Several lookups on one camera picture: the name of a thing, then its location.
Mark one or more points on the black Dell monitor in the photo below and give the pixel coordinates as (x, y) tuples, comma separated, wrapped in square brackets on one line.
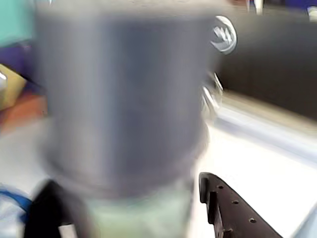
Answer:
[(272, 62)]

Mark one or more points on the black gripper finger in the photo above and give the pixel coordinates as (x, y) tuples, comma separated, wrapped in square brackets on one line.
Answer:
[(49, 210), (230, 213)]

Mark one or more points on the gray green salt shaker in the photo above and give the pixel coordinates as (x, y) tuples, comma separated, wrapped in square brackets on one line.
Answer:
[(123, 99)]

